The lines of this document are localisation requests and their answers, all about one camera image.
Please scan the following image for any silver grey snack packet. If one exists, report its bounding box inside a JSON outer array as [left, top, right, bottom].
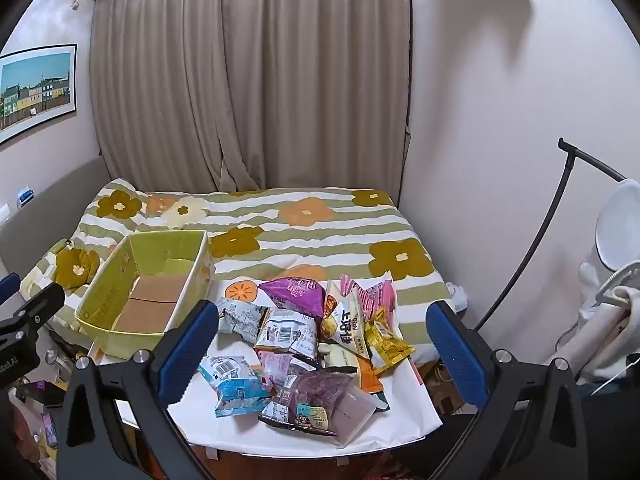
[[216, 297, 271, 336]]

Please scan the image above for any light blue snack packet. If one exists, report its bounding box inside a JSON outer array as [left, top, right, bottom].
[[197, 355, 271, 419]]

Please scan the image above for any gold yellow snack packet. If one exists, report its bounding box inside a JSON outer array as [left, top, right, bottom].
[[363, 320, 416, 377]]

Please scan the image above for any cream yellow chip packet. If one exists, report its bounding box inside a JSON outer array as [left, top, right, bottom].
[[321, 280, 374, 359]]

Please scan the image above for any white garment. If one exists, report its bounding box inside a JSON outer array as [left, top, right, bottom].
[[544, 280, 640, 387]]

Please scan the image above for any black curved lamp pole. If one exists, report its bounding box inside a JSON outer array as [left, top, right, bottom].
[[472, 137, 627, 331]]

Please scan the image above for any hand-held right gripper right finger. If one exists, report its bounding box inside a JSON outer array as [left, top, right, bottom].
[[425, 300, 588, 480]]

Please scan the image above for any white barcode snack packet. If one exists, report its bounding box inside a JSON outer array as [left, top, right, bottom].
[[254, 310, 321, 362]]

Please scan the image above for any brown paper bag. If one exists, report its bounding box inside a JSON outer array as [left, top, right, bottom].
[[424, 360, 467, 413]]

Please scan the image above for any beige curtain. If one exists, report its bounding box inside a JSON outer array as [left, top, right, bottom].
[[90, 0, 414, 197]]

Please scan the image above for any orange snack packet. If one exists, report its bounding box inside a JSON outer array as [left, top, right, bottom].
[[357, 357, 384, 394]]

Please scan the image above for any wall poster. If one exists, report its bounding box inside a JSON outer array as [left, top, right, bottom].
[[0, 44, 79, 146]]

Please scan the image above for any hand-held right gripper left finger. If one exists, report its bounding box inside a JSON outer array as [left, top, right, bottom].
[[55, 300, 221, 480]]

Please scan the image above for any pink striped snack packet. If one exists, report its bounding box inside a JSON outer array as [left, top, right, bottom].
[[340, 274, 399, 327]]

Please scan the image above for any translucent purple snack packet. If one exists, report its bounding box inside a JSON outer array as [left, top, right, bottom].
[[258, 367, 357, 437]]

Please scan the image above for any pale pink snack packet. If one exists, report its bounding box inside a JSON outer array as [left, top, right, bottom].
[[257, 350, 302, 387]]

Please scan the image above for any green cardboard box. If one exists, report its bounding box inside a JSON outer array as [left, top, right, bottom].
[[75, 230, 216, 361]]

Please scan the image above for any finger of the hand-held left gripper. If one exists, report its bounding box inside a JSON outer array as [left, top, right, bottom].
[[0, 273, 21, 306], [0, 282, 66, 341]]

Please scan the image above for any white crumpled plastic bag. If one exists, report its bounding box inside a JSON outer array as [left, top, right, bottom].
[[446, 282, 469, 312]]

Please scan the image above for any striped floral blanket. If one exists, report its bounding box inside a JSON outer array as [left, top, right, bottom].
[[22, 177, 457, 362]]

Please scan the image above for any pale cream snack packet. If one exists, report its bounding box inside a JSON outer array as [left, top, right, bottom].
[[319, 342, 362, 374]]

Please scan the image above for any white round appliance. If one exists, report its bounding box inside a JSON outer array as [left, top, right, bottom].
[[580, 179, 640, 321]]

